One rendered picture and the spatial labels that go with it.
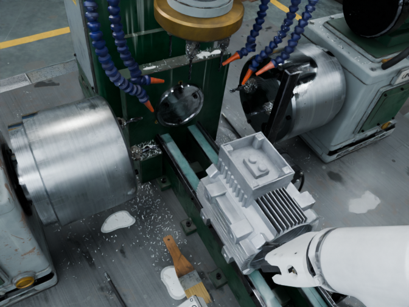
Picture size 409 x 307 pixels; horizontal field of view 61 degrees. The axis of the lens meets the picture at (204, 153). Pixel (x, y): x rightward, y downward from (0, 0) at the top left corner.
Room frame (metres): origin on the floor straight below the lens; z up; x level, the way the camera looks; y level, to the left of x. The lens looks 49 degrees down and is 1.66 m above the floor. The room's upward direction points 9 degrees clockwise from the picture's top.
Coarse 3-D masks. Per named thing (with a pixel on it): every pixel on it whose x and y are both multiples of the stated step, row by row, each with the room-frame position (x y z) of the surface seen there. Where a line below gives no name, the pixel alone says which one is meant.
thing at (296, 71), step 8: (288, 72) 0.60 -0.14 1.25; (296, 72) 0.61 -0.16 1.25; (288, 80) 0.60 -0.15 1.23; (296, 80) 0.61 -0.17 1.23; (280, 88) 0.61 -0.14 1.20; (288, 88) 0.60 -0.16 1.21; (280, 96) 0.60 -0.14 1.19; (288, 96) 0.61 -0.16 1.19; (280, 104) 0.60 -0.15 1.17; (272, 112) 0.61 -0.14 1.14; (280, 112) 0.60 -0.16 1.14; (272, 120) 0.60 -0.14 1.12; (280, 120) 0.61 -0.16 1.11; (272, 128) 0.60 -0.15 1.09; (272, 136) 0.60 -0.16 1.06; (272, 144) 0.61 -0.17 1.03
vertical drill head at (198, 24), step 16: (160, 0) 0.65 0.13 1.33; (176, 0) 0.62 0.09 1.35; (192, 0) 0.63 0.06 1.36; (208, 0) 0.63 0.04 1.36; (224, 0) 0.64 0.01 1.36; (160, 16) 0.61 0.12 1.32; (176, 16) 0.60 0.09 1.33; (192, 16) 0.61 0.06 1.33; (208, 16) 0.61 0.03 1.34; (224, 16) 0.63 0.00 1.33; (240, 16) 0.64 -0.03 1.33; (176, 32) 0.59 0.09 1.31; (192, 32) 0.58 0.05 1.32; (208, 32) 0.58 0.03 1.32; (224, 32) 0.60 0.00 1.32; (192, 48) 0.60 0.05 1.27; (224, 48) 0.64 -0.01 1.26
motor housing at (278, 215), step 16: (208, 176) 0.46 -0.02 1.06; (272, 192) 0.41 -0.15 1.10; (288, 192) 0.44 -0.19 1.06; (208, 208) 0.40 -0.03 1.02; (224, 208) 0.38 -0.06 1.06; (240, 208) 0.38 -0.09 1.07; (256, 208) 0.37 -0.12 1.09; (272, 208) 0.37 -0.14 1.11; (288, 208) 0.38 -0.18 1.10; (224, 224) 0.36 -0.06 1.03; (256, 224) 0.34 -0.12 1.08; (272, 224) 0.34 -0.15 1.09; (288, 224) 0.34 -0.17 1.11; (304, 224) 0.36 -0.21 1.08; (224, 240) 0.34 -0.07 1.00; (272, 240) 0.31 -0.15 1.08; (288, 240) 0.38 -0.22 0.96; (240, 256) 0.30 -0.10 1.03; (256, 256) 0.34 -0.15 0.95
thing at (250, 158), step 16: (224, 144) 0.48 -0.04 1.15; (240, 144) 0.50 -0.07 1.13; (256, 144) 0.50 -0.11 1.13; (224, 160) 0.45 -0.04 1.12; (240, 160) 0.47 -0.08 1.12; (256, 160) 0.46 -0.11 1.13; (272, 160) 0.48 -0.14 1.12; (224, 176) 0.44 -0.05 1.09; (240, 176) 0.41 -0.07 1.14; (256, 176) 0.42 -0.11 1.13; (272, 176) 0.44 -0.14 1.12; (288, 176) 0.42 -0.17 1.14; (240, 192) 0.39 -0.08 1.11; (256, 192) 0.38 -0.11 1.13
